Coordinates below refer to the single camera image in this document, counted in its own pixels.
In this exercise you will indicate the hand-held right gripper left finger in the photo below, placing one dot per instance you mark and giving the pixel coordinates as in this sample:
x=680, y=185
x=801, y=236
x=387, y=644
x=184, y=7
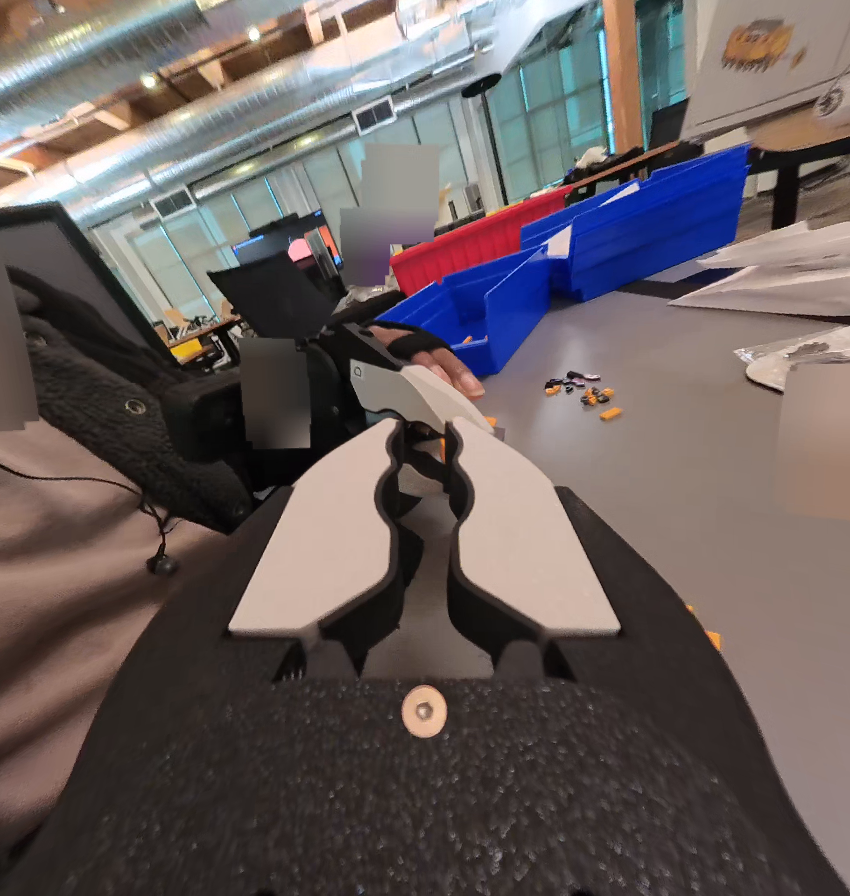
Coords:
x=313, y=546

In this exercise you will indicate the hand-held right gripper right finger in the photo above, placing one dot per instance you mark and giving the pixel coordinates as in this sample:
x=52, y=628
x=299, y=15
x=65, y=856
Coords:
x=530, y=546

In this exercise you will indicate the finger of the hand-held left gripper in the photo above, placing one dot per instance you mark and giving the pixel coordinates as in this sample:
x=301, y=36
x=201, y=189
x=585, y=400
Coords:
x=425, y=483
x=425, y=395

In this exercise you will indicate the pile of loose lego pieces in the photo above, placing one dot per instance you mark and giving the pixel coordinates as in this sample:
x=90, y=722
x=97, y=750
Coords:
x=593, y=395

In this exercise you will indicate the orange lego wedge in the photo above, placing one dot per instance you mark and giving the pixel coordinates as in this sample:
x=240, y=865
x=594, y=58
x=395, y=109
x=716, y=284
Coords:
x=713, y=639

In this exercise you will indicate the lego instruction booklet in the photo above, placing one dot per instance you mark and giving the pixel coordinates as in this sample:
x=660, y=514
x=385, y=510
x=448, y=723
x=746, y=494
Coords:
x=747, y=84

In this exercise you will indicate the person's left hand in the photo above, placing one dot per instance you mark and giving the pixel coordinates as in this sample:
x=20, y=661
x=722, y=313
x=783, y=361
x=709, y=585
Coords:
x=460, y=378

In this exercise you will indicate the yellow plastic bin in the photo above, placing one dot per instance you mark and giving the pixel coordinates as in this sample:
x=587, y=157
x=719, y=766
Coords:
x=190, y=350

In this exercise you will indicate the grey fleece jacket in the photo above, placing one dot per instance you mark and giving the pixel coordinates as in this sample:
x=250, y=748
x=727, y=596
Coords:
x=117, y=420

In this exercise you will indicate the blue plastic bin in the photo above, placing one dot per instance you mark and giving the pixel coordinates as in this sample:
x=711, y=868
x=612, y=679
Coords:
x=663, y=224
x=544, y=231
x=509, y=315

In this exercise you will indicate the dark partition panel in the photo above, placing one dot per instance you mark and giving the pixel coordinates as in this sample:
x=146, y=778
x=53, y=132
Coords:
x=278, y=294

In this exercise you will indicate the red plastic bin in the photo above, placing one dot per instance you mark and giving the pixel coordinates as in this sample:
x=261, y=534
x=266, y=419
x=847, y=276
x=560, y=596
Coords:
x=467, y=241

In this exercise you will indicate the wooden office desk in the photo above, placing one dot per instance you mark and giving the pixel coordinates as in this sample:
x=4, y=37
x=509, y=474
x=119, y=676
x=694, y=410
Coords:
x=628, y=164

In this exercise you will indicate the black floor lamp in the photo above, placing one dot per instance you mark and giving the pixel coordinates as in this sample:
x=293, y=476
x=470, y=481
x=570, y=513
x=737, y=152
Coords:
x=482, y=87

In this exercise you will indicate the clear bag of dark pieces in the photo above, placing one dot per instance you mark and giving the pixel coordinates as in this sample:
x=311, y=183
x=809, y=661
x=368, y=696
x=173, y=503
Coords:
x=810, y=350

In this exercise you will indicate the white paper bag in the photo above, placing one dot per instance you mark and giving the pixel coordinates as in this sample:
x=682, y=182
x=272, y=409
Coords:
x=768, y=290
x=796, y=245

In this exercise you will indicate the wooden pillar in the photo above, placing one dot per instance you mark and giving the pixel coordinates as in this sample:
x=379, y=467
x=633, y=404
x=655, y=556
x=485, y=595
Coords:
x=622, y=70

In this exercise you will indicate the black wall screen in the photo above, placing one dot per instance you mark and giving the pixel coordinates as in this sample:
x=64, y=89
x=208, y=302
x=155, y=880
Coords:
x=271, y=245

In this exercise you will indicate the silver ceiling duct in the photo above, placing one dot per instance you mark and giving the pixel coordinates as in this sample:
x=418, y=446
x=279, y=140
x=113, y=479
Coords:
x=187, y=147

